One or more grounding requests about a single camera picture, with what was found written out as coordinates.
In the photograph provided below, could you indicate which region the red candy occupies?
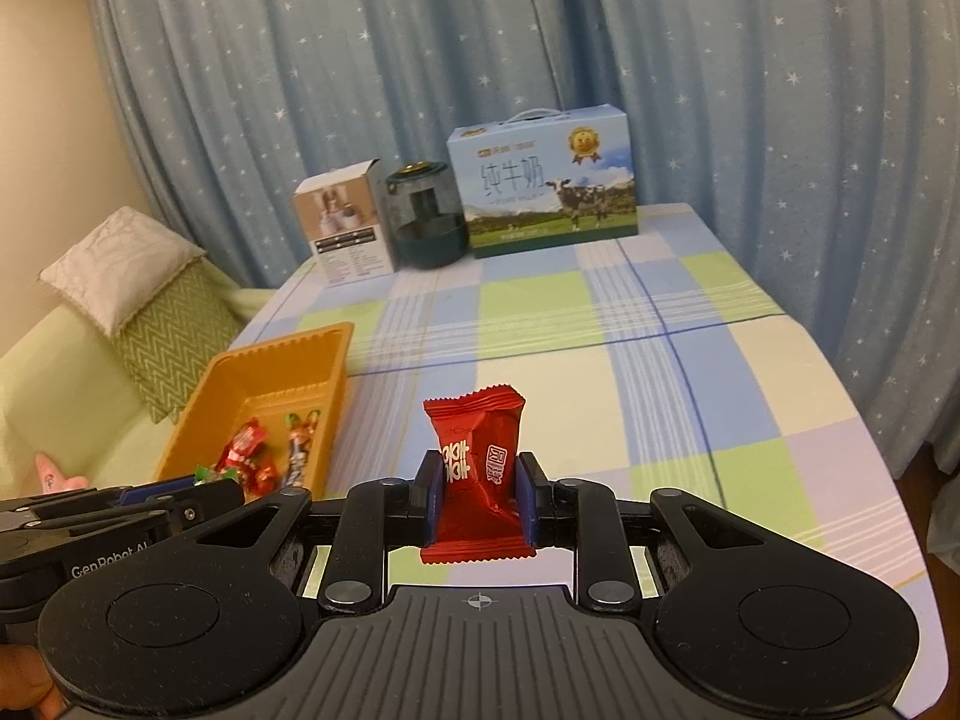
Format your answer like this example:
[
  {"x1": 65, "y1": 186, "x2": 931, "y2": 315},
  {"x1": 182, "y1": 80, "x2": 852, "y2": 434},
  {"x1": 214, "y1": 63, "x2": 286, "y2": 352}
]
[
  {"x1": 215, "y1": 418, "x2": 267, "y2": 473},
  {"x1": 244, "y1": 458, "x2": 280, "y2": 500}
]

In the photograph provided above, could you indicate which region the green candy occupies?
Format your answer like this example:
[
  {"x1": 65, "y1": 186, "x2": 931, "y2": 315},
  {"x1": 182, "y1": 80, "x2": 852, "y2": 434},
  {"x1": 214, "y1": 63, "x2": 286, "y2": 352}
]
[{"x1": 194, "y1": 465, "x2": 242, "y2": 486}]

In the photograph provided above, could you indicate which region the dark green glass jar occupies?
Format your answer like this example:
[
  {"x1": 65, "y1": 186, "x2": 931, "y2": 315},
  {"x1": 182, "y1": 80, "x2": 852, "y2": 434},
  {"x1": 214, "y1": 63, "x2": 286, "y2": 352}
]
[{"x1": 386, "y1": 161, "x2": 469, "y2": 270}]

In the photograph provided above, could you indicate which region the orange plastic tray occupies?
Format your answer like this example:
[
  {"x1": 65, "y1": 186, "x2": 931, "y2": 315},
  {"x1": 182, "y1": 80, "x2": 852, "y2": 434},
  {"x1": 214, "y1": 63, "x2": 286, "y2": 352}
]
[{"x1": 155, "y1": 322, "x2": 353, "y2": 499}]

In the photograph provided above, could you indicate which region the large red candy packet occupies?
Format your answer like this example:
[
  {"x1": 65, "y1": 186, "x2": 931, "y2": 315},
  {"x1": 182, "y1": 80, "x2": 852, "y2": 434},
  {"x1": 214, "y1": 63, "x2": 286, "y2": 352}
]
[{"x1": 420, "y1": 383, "x2": 535, "y2": 564}]

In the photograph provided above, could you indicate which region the blue milk carton box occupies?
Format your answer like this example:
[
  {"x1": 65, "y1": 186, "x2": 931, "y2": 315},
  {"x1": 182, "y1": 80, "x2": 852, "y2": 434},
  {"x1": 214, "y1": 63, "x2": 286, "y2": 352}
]
[{"x1": 448, "y1": 104, "x2": 640, "y2": 259}]

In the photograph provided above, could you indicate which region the person's left hand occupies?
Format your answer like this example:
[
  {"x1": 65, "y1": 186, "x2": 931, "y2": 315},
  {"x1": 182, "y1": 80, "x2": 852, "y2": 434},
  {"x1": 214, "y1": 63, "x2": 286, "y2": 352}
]
[{"x1": 0, "y1": 644, "x2": 64, "y2": 720}]

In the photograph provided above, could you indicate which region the white product box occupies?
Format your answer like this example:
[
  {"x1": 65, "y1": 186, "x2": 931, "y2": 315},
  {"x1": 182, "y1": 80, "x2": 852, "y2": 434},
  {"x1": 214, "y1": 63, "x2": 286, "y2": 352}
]
[{"x1": 293, "y1": 160, "x2": 395, "y2": 286}]

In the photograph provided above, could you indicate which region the blue star curtain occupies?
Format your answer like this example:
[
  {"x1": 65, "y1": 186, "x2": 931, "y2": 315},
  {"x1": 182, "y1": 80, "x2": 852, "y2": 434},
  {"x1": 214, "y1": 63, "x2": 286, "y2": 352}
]
[{"x1": 91, "y1": 0, "x2": 958, "y2": 473}]

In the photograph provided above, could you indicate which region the dark chocolate bar wrapper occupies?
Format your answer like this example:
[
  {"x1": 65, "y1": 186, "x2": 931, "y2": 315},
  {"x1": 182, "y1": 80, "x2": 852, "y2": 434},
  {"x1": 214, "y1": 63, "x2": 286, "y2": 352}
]
[{"x1": 283, "y1": 410, "x2": 320, "y2": 488}]

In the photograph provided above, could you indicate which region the green sofa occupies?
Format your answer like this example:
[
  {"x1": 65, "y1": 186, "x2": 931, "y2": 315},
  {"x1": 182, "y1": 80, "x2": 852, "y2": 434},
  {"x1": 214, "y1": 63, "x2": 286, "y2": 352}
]
[{"x1": 2, "y1": 284, "x2": 274, "y2": 497}]

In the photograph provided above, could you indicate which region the pink plush toy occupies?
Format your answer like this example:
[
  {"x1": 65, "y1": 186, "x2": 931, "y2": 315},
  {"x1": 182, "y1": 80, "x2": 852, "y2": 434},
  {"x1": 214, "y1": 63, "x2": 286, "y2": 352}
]
[{"x1": 34, "y1": 452, "x2": 89, "y2": 494}]

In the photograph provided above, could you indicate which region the checkered tablecloth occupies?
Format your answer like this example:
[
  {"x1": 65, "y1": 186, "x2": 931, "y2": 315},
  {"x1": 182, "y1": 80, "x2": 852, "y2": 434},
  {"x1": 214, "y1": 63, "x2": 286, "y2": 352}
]
[{"x1": 241, "y1": 205, "x2": 949, "y2": 715}]

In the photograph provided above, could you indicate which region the green zigzag cushion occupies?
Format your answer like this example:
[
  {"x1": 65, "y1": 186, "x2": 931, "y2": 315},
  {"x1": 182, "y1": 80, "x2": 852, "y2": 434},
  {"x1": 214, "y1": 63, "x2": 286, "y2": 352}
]
[{"x1": 110, "y1": 260, "x2": 241, "y2": 422}]

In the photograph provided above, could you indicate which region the beige cushion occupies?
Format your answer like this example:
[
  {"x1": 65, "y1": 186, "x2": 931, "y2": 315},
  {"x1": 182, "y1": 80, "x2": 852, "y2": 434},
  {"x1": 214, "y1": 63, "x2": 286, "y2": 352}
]
[{"x1": 39, "y1": 206, "x2": 205, "y2": 338}]

